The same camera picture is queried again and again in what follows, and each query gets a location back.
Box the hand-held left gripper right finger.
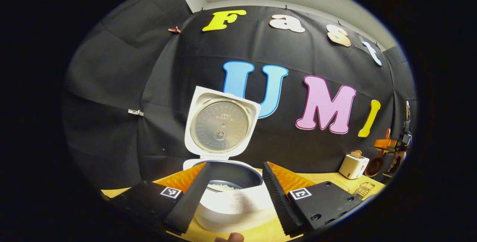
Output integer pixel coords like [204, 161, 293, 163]
[262, 161, 364, 237]

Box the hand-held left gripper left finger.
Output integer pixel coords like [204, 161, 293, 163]
[112, 162, 212, 236]

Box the brown wooden spoon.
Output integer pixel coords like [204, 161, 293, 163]
[364, 128, 392, 178]

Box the white rice heap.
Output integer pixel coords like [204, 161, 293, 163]
[207, 184, 239, 192]

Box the white rice cooker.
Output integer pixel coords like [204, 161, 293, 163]
[183, 86, 276, 234]

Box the small white toaster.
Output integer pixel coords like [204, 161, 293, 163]
[339, 154, 370, 180]

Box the clear plastic container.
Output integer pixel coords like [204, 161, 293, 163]
[324, 178, 353, 195]

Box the black backdrop cloth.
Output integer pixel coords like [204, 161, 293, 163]
[63, 0, 418, 190]

